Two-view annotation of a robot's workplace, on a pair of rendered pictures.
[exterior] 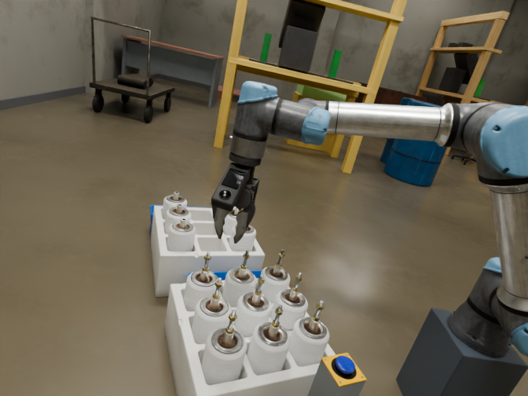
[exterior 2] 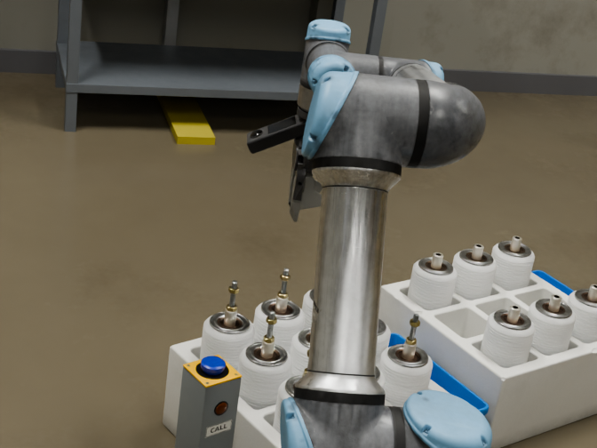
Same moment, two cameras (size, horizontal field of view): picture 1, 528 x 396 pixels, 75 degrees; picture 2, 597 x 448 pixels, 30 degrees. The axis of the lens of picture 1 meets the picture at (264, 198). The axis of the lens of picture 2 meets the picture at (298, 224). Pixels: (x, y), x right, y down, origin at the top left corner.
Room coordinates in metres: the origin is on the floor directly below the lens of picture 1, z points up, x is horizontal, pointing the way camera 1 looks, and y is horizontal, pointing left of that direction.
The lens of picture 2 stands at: (0.31, -1.75, 1.31)
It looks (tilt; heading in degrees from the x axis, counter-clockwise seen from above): 25 degrees down; 77
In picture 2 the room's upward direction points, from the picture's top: 8 degrees clockwise
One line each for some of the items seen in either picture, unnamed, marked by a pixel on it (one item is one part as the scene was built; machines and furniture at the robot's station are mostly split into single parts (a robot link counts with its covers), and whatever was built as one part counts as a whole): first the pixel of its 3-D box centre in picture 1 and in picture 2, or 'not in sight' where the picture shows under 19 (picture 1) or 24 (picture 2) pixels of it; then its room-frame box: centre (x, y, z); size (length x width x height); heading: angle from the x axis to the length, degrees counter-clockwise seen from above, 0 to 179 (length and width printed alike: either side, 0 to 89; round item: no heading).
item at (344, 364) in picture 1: (344, 366); (212, 367); (0.56, -0.24, 0.32); 0.04 x 0.04 x 0.02
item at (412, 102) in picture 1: (416, 138); not in sight; (4.00, -1.52, 0.40); 1.08 x 0.66 x 0.79; 4
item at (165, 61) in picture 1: (174, 72); not in sight; (5.45, 1.76, 0.36); 1.36 x 0.72 x 0.73; 95
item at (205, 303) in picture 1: (214, 306); (280, 309); (0.72, 0.06, 0.25); 0.08 x 0.08 x 0.01
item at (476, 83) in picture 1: (477, 91); not in sight; (7.01, -3.41, 1.12); 1.76 x 1.54 x 2.24; 5
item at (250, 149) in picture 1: (246, 145); (319, 97); (0.74, 0.06, 0.68); 0.08 x 0.08 x 0.05
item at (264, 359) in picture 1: (265, 361); (260, 396); (0.67, -0.10, 0.16); 0.10 x 0.10 x 0.18
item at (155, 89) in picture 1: (137, 71); not in sight; (3.81, 1.63, 0.43); 1.10 x 0.64 x 0.87; 2
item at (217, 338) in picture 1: (227, 340); (229, 323); (0.62, 0.01, 0.25); 0.08 x 0.08 x 0.01
